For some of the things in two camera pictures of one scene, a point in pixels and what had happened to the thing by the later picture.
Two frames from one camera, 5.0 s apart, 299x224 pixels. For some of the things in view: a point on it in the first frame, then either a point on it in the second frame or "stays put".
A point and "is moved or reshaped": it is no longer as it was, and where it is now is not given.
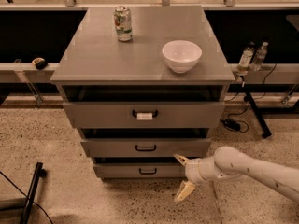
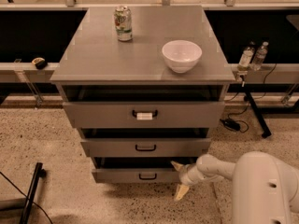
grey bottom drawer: (139, 171) is moved or reshaped
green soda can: (122, 21) stays put
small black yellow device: (40, 63) stays put
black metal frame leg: (37, 174) stays put
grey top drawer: (146, 115) stays put
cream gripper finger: (183, 160) -> (177, 166)
